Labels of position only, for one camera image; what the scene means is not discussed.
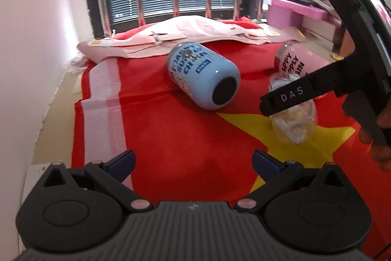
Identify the clear plastic sticker cup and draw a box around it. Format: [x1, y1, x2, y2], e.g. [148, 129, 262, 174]
[268, 72, 319, 145]

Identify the pink can-shaped cup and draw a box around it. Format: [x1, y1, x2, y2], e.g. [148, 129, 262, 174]
[274, 42, 333, 77]

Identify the blue can-shaped cup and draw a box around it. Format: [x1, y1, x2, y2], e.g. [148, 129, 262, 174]
[166, 42, 240, 110]

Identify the person's right hand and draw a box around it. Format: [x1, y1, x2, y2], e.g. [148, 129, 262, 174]
[358, 103, 391, 171]

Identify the red flag with yellow stars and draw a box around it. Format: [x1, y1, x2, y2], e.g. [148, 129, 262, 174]
[72, 28, 390, 260]

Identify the pink foam block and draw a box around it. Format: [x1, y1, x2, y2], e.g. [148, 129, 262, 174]
[266, 0, 329, 30]

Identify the pink folded garment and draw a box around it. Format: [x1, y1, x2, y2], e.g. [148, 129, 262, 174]
[77, 15, 306, 64]

